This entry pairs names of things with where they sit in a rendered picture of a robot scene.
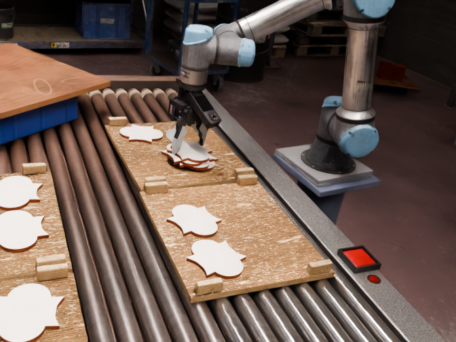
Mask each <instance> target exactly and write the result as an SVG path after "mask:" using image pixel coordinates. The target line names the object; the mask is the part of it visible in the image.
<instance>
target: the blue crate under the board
mask: <svg viewBox="0 0 456 342"><path fill-rule="evenodd" d="M77 108H78V96H76V97H73V98H69V99H66V100H62V101H60V102H55V103H53V104H49V105H46V106H43V107H39V108H36V109H33V110H30V111H26V112H23V113H19V114H17V115H12V116H10V117H6V118H3V119H0V145H3V144H5V143H9V142H11V141H13V140H17V139H19V138H23V137H25V136H28V135H31V134H34V133H37V132H40V131H43V130H46V129H48V128H52V127H54V126H58V125H60V124H63V123H66V122H68V121H72V120H74V119H77Z"/></svg>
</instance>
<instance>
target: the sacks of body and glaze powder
mask: <svg viewBox="0 0 456 342"><path fill-rule="evenodd" d="M164 1H165V2H166V3H167V4H168V5H170V6H172V7H170V8H168V9H167V10H165V13H166V14H167V15H169V18H166V19H165V20H164V24H165V25H164V29H163V38H164V39H181V35H182V27H183V15H184V8H185V2H184V1H181V0H164ZM217 6H218V3H199V8H198V15H197V24H201V25H204V26H209V27H210V28H212V30H214V27H215V21H216V10H217ZM194 7H195V3H190V4H189V16H188V23H187V26H189V25H191V24H193V14H194ZM288 30H290V27H289V26H286V27H284V28H281V29H280V30H278V31H276V33H275V39H274V44H273V50H272V54H271V57H272V58H283V57H284V55H285V51H286V45H285V44H283V43H286V42H288V40H289V39H288V38H287V37H285V36H284V35H283V34H281V33H283V32H286V31H288Z"/></svg>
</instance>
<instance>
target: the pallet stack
mask: <svg viewBox="0 0 456 342"><path fill-rule="evenodd" d="M343 7H344V5H343V6H339V7H336V8H334V9H331V10H329V9H323V10H321V11H319V12H316V13H314V14H312V15H310V16H308V17H306V18H304V19H302V20H299V21H297V22H295V23H293V24H290V25H289V27H290V30H288V31H286V32H283V33H281V34H283V35H284V36H285V37H287V38H288V39H289V40H288V42H286V43H283V44H285V45H286V49H295V50H294V53H293V55H295V56H345V54H346V52H339V50H340V48H346V45H347V28H348V25H347V24H346V23H345V22H344V21H343ZM386 27H387V26H386V25H383V24H382V25H381V26H380V27H379V37H383V36H384V33H385V30H386ZM308 48H326V52H325V53H307V49H308Z"/></svg>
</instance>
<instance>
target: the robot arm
mask: <svg viewBox="0 0 456 342"><path fill-rule="evenodd" d="M394 2H395V0H279V1H277V2H275V3H273V4H271V5H268V6H267V7H264V8H263V9H260V10H258V11H256V12H254V13H252V14H250V15H247V16H245V17H243V18H241V19H239V20H236V21H235V22H232V23H230V24H220V25H218V26H217V27H216V28H215V29H214V30H212V28H210V27H209V26H204V25H201V24H191V25H189V26H188V27H187V28H186V29H185V36H184V41H183V55H182V62H181V69H180V78H176V83H177V84H179V87H178V96H175V97H174V98H171V99H170V101H169V108H168V116H170V117H171V118H172V119H173V120H175V121H177V123H176V125H175V127H174V129H171V130H167V132H166V136H167V137H168V139H169V140H170V141H171V143H172V154H173V155H175V154H176V153H177V152H178V151H179V149H180V146H181V144H182V142H183V138H184V136H185V135H186V134H187V129H186V127H185V126H186V124H187V125H188V126H189V127H190V126H192V128H193V129H194V130H195V131H196V132H197V133H198V136H199V143H200V145H201V146H204V142H205V139H206V136H207V131H208V129H209V128H213V127H217V126H218V125H219V124H220V122H221V121H222V119H221V118H220V117H219V115H218V113H217V112H216V111H215V110H214V108H213V106H212V105H211V104H210V102H209V100H208V99H207V98H206V96H205V95H204V93H203V92H202V90H205V86H206V82H207V76H208V67H209V63H211V64H223V65H230V66H237V67H250V66H251V65H252V63H253V62H254V56H255V43H254V41H256V40H258V39H260V38H262V37H264V36H267V35H269V34H271V33H273V32H276V31H278V30H280V29H282V28H284V27H286V26H288V25H290V24H293V23H295V22H297V21H299V20H302V19H304V18H306V17H308V16H310V15H312V14H314V13H316V12H319V11H321V10H323V9H328V10H332V9H334V8H336V7H339V6H343V5H344V7H343V21H344V22H345V23H346V24H347V25H348V28H347V45H346V54H345V71H344V80H343V96H329V97H326V98H325V99H324V103H323V105H322V112H321V116H320V121H319V125H318V131H317V134H316V138H315V140H314V141H313V143H312V145H311V147H310V148H309V150H308V152H307V157H306V158H307V160H308V161H309V162H310V163H311V164H313V165H315V166H317V167H319V168H323V169H326V170H334V171H340V170H346V169H348V168H349V167H350V164H351V157H352V158H359V157H364V156H366V155H368V154H369V153H370V152H371V151H373V150H374V149H375V147H376V146H377V144H378V142H379V134H378V131H377V129H376V128H375V127H374V126H375V110H374V109H373V108H372V107H371V102H372V95H373V83H374V76H375V65H376V58H377V46H378V39H379V27H380V26H381V25H382V24H383V23H384V22H385V21H386V18H387V13H388V12H389V10H390V8H392V6H393V5H394ZM175 99H177V100H175ZM170 105H172V113H170Z"/></svg>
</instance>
